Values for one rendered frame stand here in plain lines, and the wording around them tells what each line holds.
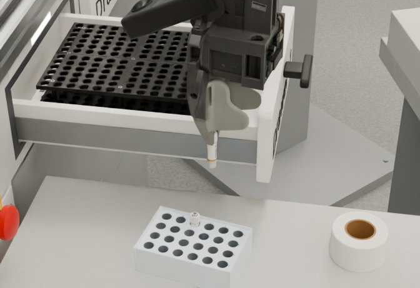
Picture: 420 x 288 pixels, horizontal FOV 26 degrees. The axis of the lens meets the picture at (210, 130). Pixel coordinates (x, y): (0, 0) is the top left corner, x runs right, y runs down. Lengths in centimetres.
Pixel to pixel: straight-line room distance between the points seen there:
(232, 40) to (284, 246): 37
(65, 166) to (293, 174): 111
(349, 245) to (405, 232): 12
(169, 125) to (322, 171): 136
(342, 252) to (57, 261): 35
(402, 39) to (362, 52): 158
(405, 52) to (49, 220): 65
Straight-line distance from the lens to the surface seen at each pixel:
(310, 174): 247
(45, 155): 135
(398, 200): 175
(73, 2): 142
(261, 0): 87
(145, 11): 93
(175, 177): 250
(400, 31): 153
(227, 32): 89
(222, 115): 95
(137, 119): 116
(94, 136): 119
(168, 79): 122
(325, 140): 259
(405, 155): 168
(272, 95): 113
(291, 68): 122
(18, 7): 123
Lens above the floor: 155
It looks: 35 degrees down
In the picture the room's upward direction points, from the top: straight up
